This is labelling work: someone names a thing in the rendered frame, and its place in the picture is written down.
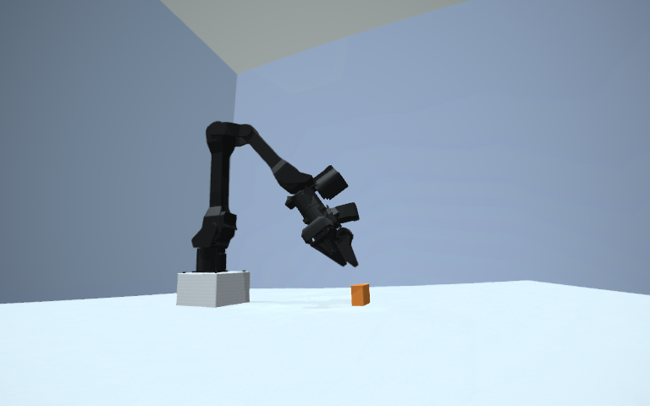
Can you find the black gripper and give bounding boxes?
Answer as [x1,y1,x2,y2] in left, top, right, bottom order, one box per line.
[301,203,359,267]

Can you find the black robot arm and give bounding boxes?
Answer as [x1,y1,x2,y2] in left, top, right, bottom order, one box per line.
[191,121,360,273]

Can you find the orange block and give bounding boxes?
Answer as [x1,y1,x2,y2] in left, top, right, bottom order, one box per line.
[351,284,371,306]

